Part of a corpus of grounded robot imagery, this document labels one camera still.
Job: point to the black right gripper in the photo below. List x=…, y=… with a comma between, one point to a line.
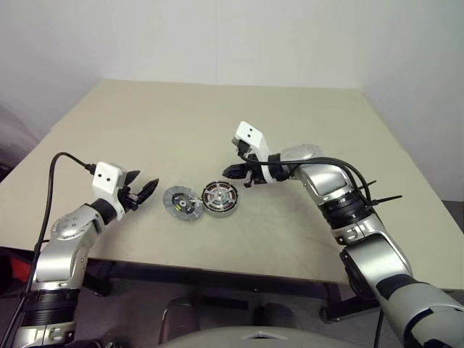
x=253, y=175

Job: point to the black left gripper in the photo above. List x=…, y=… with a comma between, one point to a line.
x=129, y=201

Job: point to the round silver motor lid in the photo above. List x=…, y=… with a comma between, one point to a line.
x=170, y=197

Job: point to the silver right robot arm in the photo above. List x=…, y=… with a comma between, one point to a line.
x=380, y=253

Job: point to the dark rounded shape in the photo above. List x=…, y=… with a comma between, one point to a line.
x=179, y=319
x=277, y=315

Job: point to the red object under table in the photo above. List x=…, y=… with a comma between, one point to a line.
x=21, y=270

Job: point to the grey robot torso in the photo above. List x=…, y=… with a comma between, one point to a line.
x=224, y=338

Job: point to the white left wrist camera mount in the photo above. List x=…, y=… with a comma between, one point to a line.
x=107, y=177

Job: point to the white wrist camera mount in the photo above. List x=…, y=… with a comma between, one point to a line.
x=250, y=132
x=107, y=177

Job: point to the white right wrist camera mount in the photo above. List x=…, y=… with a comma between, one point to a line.
x=250, y=132

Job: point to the black table frame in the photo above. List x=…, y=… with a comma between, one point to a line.
x=217, y=279

